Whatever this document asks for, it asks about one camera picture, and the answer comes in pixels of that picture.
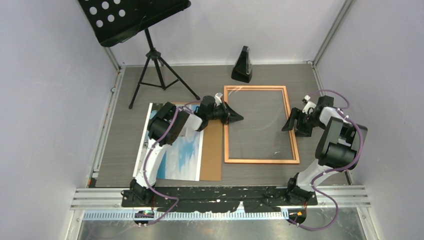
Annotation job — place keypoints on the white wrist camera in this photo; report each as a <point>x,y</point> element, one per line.
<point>218,98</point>
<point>309,105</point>

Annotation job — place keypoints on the orange wooden picture frame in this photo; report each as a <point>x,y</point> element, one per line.
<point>227,89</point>

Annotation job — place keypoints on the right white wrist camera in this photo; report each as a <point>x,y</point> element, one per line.
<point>309,105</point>

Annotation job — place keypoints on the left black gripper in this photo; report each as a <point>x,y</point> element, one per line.
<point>229,115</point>

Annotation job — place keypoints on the building and sky photo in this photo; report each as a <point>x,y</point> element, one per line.
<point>182,160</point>

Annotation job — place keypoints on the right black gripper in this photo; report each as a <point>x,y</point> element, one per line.
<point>297,114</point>

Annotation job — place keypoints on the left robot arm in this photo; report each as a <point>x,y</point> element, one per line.
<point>168,124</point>

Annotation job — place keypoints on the white slotted cable duct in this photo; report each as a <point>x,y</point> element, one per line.
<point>150,215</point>

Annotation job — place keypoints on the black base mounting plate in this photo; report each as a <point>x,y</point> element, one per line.
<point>215,199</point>

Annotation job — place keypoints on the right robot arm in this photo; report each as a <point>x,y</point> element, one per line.
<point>338,149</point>

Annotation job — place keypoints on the clear acrylic sheet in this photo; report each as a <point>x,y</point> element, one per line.
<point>259,135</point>

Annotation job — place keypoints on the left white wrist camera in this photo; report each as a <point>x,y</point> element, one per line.
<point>218,98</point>

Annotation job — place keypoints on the black music stand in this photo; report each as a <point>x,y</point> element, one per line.
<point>116,21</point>

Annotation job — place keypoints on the black metronome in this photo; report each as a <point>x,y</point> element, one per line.
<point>242,70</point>

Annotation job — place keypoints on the brown cardboard backing board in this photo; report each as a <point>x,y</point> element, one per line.
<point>211,154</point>

